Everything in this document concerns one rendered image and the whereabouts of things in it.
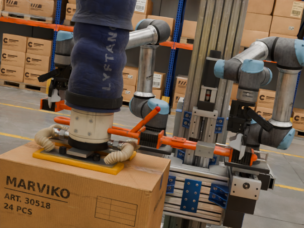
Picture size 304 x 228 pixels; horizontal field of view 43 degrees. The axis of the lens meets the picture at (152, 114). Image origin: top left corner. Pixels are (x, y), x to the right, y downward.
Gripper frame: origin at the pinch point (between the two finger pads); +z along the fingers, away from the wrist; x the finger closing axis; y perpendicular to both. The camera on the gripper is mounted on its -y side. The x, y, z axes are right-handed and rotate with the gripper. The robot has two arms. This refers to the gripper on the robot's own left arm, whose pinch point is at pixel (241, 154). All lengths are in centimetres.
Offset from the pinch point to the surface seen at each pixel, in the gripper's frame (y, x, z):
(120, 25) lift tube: 51, 8, -40
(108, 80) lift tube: 53, 7, -20
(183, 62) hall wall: 128, -838, -8
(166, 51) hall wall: 175, -835, -29
